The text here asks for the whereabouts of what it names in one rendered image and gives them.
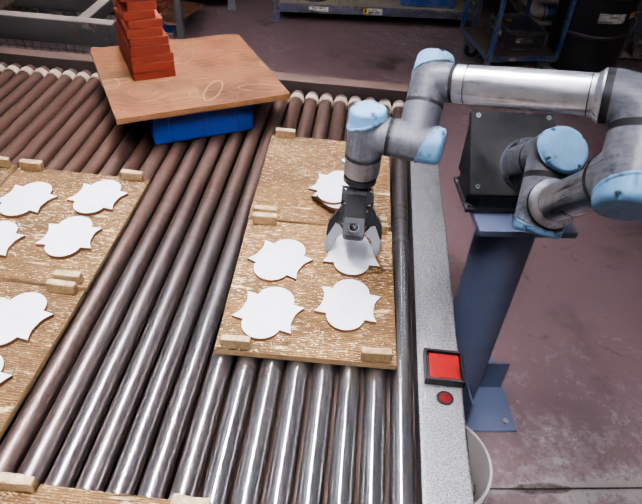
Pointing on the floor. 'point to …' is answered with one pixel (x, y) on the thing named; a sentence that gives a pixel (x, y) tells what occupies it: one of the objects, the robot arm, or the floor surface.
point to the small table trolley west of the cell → (477, 37)
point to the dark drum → (592, 33)
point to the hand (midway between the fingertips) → (351, 253)
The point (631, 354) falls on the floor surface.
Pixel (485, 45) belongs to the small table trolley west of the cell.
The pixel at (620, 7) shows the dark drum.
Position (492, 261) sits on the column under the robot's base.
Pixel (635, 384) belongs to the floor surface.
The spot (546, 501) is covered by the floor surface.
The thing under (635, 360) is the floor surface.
